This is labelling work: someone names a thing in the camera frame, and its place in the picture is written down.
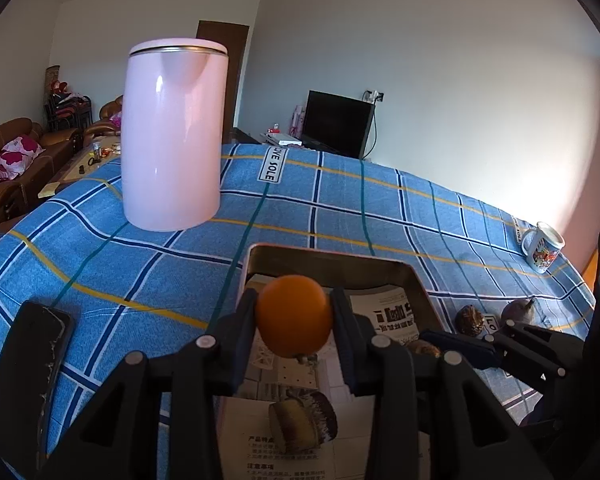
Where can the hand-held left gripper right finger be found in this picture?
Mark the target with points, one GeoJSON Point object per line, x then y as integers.
{"type": "Point", "coordinates": [341, 332]}

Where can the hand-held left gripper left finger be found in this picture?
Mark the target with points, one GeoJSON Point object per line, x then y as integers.
{"type": "Point", "coordinates": [245, 331]}

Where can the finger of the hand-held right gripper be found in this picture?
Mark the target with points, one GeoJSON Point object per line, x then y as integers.
{"type": "Point", "coordinates": [460, 347]}
{"type": "Point", "coordinates": [535, 347]}

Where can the small brown fruit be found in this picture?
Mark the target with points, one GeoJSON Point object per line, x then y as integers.
{"type": "Point", "coordinates": [424, 348]}

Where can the orange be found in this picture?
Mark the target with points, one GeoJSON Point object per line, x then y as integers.
{"type": "Point", "coordinates": [294, 314]}

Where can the metal tray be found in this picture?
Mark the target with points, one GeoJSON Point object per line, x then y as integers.
{"type": "Point", "coordinates": [380, 270]}

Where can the purple passion fruit with stem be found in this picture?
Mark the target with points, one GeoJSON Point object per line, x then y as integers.
{"type": "Point", "coordinates": [519, 311]}

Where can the printed paper sheet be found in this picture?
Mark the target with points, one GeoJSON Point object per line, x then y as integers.
{"type": "Point", "coordinates": [385, 312]}

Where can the white printed mug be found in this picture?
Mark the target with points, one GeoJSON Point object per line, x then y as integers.
{"type": "Point", "coordinates": [542, 247]}

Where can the blue checkered tablecloth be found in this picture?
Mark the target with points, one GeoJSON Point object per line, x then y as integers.
{"type": "Point", "coordinates": [330, 205]}

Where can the white set-top box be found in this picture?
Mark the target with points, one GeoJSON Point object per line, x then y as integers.
{"type": "Point", "coordinates": [280, 138]}

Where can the black monitor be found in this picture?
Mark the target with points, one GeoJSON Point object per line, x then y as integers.
{"type": "Point", "coordinates": [336, 124]}

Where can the pink electric kettle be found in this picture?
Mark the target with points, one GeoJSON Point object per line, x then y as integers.
{"type": "Point", "coordinates": [172, 135]}

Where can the pink package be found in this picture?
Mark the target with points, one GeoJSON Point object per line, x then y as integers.
{"type": "Point", "coordinates": [298, 120]}

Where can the black flat device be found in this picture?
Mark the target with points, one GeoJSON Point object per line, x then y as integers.
{"type": "Point", "coordinates": [27, 375]}

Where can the coffee table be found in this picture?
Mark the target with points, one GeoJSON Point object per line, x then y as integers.
{"type": "Point", "coordinates": [82, 162]}

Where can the brown wooden door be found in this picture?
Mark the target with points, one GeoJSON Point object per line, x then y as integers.
{"type": "Point", "coordinates": [230, 85]}

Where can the brown leather armchair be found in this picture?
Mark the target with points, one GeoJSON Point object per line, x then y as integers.
{"type": "Point", "coordinates": [105, 117]}

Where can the brown leather sofa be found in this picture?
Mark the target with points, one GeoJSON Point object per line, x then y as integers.
{"type": "Point", "coordinates": [15, 170]}

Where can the black chair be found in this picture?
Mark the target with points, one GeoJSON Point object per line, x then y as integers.
{"type": "Point", "coordinates": [67, 112]}

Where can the pink floral pillow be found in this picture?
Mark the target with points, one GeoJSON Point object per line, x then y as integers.
{"type": "Point", "coordinates": [7, 157]}

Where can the wall power socket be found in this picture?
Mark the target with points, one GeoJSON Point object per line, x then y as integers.
{"type": "Point", "coordinates": [373, 95]}

